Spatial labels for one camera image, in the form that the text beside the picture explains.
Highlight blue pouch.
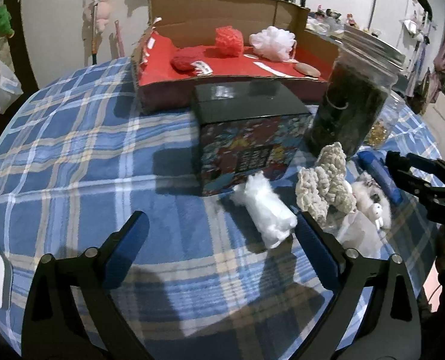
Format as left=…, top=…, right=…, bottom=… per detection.
left=357, top=150, right=403, bottom=206

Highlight white plush bunny keychain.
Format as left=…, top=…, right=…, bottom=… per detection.
left=351, top=172, right=392, bottom=231

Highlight white translucent cloth bag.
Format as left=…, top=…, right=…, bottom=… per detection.
left=335, top=211, right=383, bottom=258

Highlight beige knitted scrunchie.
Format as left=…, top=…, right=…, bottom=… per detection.
left=296, top=141, right=356, bottom=227

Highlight white socks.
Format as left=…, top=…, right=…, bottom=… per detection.
left=231, top=172, right=297, bottom=250

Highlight small jar gold contents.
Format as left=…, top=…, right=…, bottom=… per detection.
left=364, top=91, right=405, bottom=149

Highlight large jar dark contents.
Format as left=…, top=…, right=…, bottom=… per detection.
left=306, top=25, right=405, bottom=157

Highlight white wardrobe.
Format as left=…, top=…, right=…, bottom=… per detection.
left=369, top=0, right=421, bottom=48

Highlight black floral tin box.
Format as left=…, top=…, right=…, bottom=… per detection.
left=191, top=80, right=311, bottom=196

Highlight blue plaid tablecloth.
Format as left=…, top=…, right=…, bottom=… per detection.
left=0, top=56, right=443, bottom=360

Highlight white bath pouf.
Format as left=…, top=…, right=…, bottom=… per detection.
left=249, top=26, right=296, bottom=62

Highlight red mesh bath sponge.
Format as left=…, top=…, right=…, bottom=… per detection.
left=215, top=26, right=244, bottom=57

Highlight cardboard box red lining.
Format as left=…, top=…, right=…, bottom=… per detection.
left=131, top=0, right=339, bottom=115

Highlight red knitted item with tag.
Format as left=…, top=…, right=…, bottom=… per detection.
left=170, top=47, right=213, bottom=77

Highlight plastic bag on door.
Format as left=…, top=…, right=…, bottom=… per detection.
left=0, top=60, right=23, bottom=115

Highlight green plush on door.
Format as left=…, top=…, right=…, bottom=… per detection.
left=0, top=4, right=15, bottom=38

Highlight orange white stick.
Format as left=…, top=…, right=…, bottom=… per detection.
left=91, top=0, right=100, bottom=65

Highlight pink plush toy on wall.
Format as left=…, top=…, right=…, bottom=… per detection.
left=83, top=0, right=113, bottom=34

